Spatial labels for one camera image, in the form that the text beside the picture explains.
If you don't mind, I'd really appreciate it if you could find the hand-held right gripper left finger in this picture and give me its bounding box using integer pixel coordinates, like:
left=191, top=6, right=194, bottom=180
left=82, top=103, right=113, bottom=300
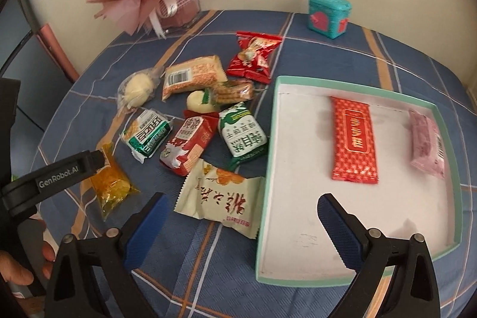
left=45, top=192, right=171, bottom=318

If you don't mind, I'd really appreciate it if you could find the clear glass vase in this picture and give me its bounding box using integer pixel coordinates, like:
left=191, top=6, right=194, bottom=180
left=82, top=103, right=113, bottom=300
left=149, top=0, right=202, bottom=35

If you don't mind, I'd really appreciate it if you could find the teal-edged white box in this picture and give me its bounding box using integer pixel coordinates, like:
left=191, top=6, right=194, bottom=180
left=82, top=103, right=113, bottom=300
left=254, top=75, right=463, bottom=285

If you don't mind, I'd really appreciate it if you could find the green and white biscuit packet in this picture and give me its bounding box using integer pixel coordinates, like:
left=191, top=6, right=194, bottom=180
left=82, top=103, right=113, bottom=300
left=218, top=103, right=270, bottom=171

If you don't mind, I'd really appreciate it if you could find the beige barcode bread packet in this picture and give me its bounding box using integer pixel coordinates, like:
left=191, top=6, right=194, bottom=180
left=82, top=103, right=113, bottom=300
left=162, top=55, right=228, bottom=102

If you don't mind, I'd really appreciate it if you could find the yellow clear packet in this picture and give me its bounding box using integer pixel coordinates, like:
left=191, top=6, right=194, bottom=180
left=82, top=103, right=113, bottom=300
left=91, top=143, right=141, bottom=222

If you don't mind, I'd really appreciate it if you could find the small teal box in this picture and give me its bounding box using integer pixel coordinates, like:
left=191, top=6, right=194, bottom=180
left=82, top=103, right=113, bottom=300
left=307, top=0, right=353, bottom=40

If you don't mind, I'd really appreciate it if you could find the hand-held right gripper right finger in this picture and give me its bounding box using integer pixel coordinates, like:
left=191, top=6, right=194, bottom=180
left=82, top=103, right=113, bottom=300
left=317, top=193, right=442, bottom=318

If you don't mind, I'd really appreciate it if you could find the green cracker packet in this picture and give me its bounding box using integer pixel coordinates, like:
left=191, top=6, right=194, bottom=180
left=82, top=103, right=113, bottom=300
left=119, top=108, right=174, bottom=164

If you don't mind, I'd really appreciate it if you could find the long red gold-print packet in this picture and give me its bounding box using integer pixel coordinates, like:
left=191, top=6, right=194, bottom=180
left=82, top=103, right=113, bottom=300
left=330, top=96, right=380, bottom=184

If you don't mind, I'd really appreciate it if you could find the clear wrapped white bun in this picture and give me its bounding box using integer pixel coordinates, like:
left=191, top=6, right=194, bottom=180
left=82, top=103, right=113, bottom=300
left=116, top=66, right=165, bottom=117

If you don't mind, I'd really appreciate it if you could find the person's left hand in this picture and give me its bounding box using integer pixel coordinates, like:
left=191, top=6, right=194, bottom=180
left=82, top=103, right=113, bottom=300
left=0, top=241, right=56, bottom=286

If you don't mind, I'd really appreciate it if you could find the pink panel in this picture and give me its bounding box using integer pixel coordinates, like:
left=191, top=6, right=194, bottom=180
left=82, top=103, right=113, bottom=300
left=39, top=24, right=80, bottom=84

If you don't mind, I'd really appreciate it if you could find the clear green-edged biscuit packet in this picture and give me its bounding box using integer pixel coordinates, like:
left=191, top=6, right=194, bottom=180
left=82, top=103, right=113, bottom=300
left=203, top=79, right=256, bottom=106

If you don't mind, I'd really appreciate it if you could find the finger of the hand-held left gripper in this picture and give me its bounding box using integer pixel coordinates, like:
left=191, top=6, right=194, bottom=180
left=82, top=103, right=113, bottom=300
left=0, top=150, right=109, bottom=219

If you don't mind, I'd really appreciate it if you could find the pale jelly cup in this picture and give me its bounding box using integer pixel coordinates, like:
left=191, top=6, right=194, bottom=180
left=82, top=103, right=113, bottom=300
left=186, top=89, right=221, bottom=114

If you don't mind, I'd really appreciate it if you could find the pink snack packet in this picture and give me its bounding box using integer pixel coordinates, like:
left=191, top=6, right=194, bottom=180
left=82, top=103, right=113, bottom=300
left=409, top=110, right=447, bottom=180

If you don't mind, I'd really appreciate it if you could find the red and white packet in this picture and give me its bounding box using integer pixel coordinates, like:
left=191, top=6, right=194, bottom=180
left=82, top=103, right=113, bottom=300
left=159, top=110, right=220, bottom=177

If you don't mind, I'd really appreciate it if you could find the blue plaid tablecloth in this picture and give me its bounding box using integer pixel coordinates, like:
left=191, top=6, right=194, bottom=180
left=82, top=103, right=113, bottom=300
left=32, top=9, right=477, bottom=318

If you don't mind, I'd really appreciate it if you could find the red snack packet with picture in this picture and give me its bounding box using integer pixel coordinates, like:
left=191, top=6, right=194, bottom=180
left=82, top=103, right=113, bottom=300
left=226, top=52, right=273, bottom=85
left=236, top=31, right=284, bottom=60

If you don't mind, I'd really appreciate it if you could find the beige pastry packet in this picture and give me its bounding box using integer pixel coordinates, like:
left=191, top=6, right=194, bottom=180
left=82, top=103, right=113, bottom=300
left=173, top=159, right=266, bottom=240

